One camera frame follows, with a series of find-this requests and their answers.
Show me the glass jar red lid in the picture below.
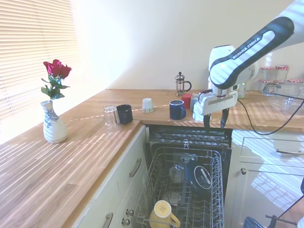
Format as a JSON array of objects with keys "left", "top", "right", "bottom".
[
  {"left": 259, "top": 66, "right": 276, "bottom": 83},
  {"left": 258, "top": 79, "right": 274, "bottom": 94},
  {"left": 286, "top": 78, "right": 304, "bottom": 86},
  {"left": 275, "top": 65, "right": 290, "bottom": 83}
]

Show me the grey cup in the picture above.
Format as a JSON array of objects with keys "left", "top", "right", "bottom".
[{"left": 190, "top": 93, "right": 200, "bottom": 111}]

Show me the dark blue plate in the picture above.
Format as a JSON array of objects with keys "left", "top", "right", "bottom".
[{"left": 185, "top": 160, "right": 213, "bottom": 197}]

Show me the blue ribbed object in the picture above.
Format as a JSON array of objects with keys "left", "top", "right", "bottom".
[{"left": 243, "top": 216, "right": 262, "bottom": 228}]

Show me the window blind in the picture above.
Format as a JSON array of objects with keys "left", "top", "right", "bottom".
[{"left": 0, "top": 0, "right": 86, "bottom": 146}]

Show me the clear drinking glass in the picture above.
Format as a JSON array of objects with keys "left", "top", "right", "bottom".
[{"left": 103, "top": 105, "right": 122, "bottom": 134}]

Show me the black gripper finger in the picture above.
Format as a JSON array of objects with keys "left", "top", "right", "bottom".
[
  {"left": 203, "top": 114, "right": 211, "bottom": 133},
  {"left": 220, "top": 107, "right": 229, "bottom": 129}
]

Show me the blue mug with handle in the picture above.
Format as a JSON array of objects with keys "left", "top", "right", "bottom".
[{"left": 169, "top": 99, "right": 187, "bottom": 121}]

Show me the black clamp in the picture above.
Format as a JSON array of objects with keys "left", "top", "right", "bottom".
[{"left": 265, "top": 214, "right": 298, "bottom": 228}]

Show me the cream cabinet with drawers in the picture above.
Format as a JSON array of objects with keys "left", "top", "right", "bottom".
[{"left": 70, "top": 125, "right": 153, "bottom": 228}]

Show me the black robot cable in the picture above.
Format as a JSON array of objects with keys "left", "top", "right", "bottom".
[{"left": 237, "top": 83, "right": 304, "bottom": 136}]

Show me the curved metal drawer handle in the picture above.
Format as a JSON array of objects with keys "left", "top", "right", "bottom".
[
  {"left": 104, "top": 212, "right": 114, "bottom": 228},
  {"left": 275, "top": 148, "right": 303, "bottom": 156},
  {"left": 129, "top": 158, "right": 143, "bottom": 179}
]

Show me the clear glass in rack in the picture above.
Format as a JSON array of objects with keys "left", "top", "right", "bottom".
[{"left": 168, "top": 163, "right": 186, "bottom": 184}]

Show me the cream cabinet with door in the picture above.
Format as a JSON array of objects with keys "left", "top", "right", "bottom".
[{"left": 224, "top": 129, "right": 304, "bottom": 228}]

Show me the red rose with leaves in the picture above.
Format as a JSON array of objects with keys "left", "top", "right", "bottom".
[{"left": 40, "top": 59, "right": 72, "bottom": 101}]

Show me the white vase blue print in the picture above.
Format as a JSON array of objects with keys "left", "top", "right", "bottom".
[{"left": 39, "top": 100, "right": 68, "bottom": 144}]

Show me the yellow mug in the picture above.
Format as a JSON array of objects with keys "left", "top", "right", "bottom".
[{"left": 149, "top": 199, "right": 181, "bottom": 228}]

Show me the small white patterned cup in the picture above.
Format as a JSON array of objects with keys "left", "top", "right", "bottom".
[{"left": 142, "top": 97, "right": 155, "bottom": 114}]

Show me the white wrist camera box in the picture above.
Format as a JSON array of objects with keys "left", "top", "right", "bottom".
[{"left": 198, "top": 91, "right": 211, "bottom": 107}]

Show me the white wire dish rack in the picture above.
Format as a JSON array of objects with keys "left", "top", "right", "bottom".
[{"left": 133, "top": 146, "right": 225, "bottom": 228}]

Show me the black built-in dishwasher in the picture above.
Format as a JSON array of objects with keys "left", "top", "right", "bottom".
[{"left": 144, "top": 123, "right": 233, "bottom": 228}]

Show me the dark navy mug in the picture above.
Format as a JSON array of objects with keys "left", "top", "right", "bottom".
[{"left": 116, "top": 104, "right": 134, "bottom": 124}]

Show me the glass french press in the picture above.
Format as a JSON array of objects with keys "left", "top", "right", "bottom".
[{"left": 175, "top": 71, "right": 192, "bottom": 97}]

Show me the red mug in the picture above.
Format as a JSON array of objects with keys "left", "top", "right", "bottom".
[{"left": 181, "top": 93, "right": 193, "bottom": 110}]

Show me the thin black cord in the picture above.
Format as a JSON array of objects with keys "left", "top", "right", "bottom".
[{"left": 276, "top": 193, "right": 304, "bottom": 219}]

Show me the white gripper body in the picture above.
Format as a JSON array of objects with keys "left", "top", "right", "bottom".
[{"left": 201, "top": 85, "right": 238, "bottom": 116}]

